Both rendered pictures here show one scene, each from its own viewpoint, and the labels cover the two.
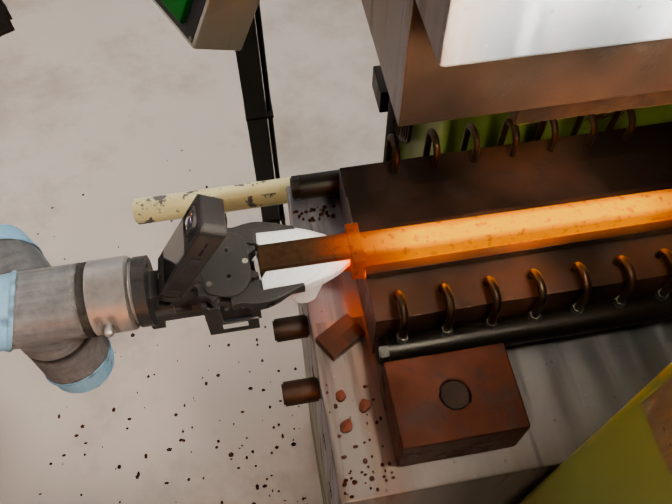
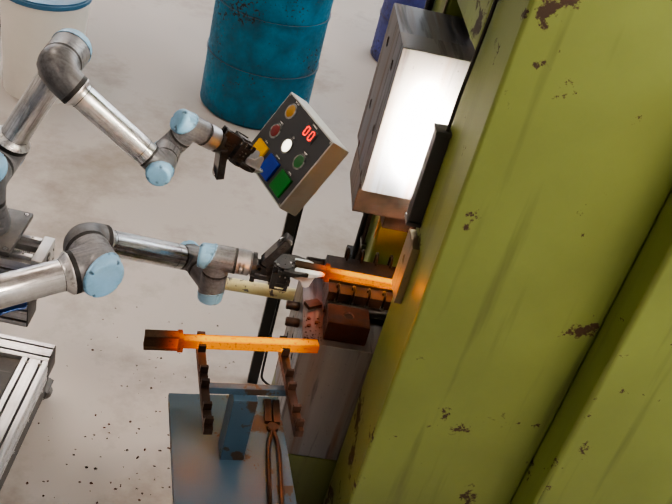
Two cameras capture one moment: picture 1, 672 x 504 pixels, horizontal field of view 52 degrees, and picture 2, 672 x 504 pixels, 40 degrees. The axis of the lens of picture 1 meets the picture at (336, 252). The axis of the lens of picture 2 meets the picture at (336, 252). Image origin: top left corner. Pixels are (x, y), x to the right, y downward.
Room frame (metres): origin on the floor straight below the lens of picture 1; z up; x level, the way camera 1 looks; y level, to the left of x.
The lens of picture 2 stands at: (-1.81, -0.02, 2.53)
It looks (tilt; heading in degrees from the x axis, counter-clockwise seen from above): 34 degrees down; 0
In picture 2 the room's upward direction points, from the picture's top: 16 degrees clockwise
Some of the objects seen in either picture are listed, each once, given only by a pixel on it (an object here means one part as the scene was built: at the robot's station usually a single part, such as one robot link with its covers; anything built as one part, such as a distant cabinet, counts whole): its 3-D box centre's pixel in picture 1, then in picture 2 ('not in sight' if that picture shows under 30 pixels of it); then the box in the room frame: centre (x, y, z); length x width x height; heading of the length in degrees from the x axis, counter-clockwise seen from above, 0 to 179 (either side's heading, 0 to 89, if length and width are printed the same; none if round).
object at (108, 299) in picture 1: (117, 297); (244, 263); (0.32, 0.22, 0.99); 0.08 x 0.05 x 0.08; 10
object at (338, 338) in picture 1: (340, 337); (313, 304); (0.30, 0.00, 0.92); 0.04 x 0.03 x 0.01; 131
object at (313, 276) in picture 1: (306, 285); (307, 279); (0.33, 0.03, 0.98); 0.09 x 0.03 x 0.06; 97
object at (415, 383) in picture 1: (450, 404); (346, 324); (0.22, -0.11, 0.95); 0.12 x 0.09 x 0.07; 100
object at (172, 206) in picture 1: (262, 193); (277, 292); (0.71, 0.13, 0.62); 0.44 x 0.05 x 0.05; 100
